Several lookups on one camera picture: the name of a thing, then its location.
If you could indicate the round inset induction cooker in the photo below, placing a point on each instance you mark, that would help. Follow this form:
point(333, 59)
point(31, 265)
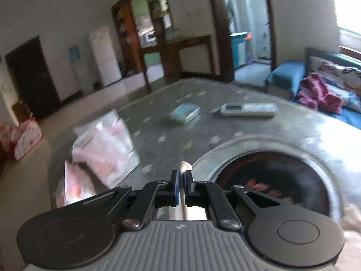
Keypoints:
point(282, 175)

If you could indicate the brown door frame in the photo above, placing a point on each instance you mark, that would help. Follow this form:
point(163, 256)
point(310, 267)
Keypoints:
point(222, 34)

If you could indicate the wooden shelf cabinet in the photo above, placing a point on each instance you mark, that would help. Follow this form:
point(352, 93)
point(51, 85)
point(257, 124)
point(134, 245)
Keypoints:
point(127, 34)

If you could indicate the wooden console table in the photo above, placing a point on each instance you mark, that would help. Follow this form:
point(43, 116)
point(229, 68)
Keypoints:
point(191, 53)

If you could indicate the window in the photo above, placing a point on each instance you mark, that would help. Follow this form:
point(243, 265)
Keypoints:
point(347, 2)

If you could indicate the beige towel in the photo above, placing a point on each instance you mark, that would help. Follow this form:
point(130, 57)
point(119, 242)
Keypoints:
point(184, 166)

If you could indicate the small pink white plastic packet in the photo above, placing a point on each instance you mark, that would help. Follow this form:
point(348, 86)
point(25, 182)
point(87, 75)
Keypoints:
point(74, 186)

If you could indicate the magenta cloth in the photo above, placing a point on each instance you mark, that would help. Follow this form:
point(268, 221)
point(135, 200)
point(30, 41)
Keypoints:
point(318, 93)

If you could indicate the large pink white plastic packet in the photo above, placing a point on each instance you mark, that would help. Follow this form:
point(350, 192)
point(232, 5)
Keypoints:
point(105, 149)

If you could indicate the white water dispenser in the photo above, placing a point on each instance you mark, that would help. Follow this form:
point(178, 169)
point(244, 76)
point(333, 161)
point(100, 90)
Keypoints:
point(81, 73)

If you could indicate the white refrigerator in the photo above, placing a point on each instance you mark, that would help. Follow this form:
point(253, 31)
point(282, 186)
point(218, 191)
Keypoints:
point(105, 56)

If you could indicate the blue sofa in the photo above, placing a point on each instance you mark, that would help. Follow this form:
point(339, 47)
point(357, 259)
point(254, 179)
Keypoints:
point(284, 76)

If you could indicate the blue cabinet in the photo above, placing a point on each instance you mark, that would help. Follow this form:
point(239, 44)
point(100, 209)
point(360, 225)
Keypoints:
point(239, 48)

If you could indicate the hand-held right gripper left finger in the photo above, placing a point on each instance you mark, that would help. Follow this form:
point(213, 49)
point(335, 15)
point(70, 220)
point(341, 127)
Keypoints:
point(175, 187)

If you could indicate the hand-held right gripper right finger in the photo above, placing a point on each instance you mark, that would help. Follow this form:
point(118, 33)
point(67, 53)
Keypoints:
point(188, 187)

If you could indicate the white remote control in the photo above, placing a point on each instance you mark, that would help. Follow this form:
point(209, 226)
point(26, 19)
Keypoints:
point(248, 110)

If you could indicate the dark wooden door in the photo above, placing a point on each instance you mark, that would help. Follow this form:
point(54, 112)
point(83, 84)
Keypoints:
point(31, 76)

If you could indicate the small butterfly print pillow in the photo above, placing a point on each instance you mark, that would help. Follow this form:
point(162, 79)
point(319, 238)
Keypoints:
point(348, 76)

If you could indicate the grey quilted table cover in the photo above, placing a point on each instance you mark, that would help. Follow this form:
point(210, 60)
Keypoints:
point(225, 135)

